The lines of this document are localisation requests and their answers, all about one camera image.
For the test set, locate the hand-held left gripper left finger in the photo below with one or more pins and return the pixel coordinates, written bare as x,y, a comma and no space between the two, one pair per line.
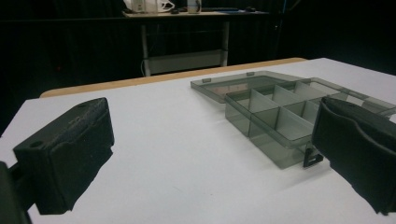
65,149

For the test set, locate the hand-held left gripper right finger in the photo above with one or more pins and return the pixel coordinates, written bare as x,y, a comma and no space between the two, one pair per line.
351,146

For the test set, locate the clear grey compartment organizer box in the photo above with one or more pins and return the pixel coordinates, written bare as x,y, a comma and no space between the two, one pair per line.
274,109

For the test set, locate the background desk with metal legs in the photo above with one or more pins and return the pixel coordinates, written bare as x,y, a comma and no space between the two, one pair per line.
186,40

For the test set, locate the white device on desk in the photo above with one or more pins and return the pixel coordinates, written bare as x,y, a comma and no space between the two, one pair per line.
148,5

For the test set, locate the small black bracket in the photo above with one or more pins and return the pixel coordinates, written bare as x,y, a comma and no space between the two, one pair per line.
312,158

